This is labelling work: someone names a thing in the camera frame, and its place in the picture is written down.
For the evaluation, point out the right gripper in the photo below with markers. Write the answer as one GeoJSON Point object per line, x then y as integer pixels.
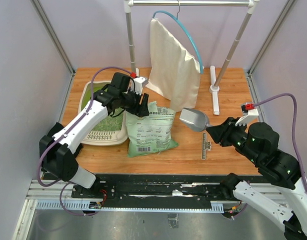
{"type": "Point", "coordinates": [217, 132]}

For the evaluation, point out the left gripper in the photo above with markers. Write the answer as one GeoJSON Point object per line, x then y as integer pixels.
{"type": "Point", "coordinates": [141, 110]}

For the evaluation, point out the piano pattern bag clip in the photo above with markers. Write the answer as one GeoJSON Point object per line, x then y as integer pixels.
{"type": "Point", "coordinates": [206, 146]}

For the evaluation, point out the green cat litter bag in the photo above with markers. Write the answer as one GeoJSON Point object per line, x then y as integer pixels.
{"type": "Point", "coordinates": [150, 134]}

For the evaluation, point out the grey metal scoop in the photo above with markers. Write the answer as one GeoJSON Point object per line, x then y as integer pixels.
{"type": "Point", "coordinates": [196, 120]}

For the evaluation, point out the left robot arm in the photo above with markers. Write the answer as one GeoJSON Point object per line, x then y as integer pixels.
{"type": "Point", "coordinates": [58, 150]}

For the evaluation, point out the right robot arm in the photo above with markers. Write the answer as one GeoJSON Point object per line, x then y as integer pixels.
{"type": "Point", "coordinates": [259, 144]}

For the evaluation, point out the cream green litter box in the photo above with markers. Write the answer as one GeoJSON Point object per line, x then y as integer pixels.
{"type": "Point", "coordinates": [109, 132]}

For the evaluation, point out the cream cloth bag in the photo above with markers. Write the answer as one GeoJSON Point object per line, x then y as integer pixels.
{"type": "Point", "coordinates": [175, 73]}

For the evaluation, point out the blue clothes hanger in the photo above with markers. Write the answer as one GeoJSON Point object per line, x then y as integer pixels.
{"type": "Point", "coordinates": [190, 38]}

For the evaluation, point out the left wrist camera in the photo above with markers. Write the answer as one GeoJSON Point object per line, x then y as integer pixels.
{"type": "Point", "coordinates": [139, 83]}

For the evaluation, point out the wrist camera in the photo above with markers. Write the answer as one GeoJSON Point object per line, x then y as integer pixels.
{"type": "Point", "coordinates": [250, 113]}
{"type": "Point", "coordinates": [139, 83]}

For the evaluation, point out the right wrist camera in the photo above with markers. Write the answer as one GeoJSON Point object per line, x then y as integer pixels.
{"type": "Point", "coordinates": [250, 113]}

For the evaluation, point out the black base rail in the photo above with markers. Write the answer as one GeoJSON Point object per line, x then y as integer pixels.
{"type": "Point", "coordinates": [161, 191]}

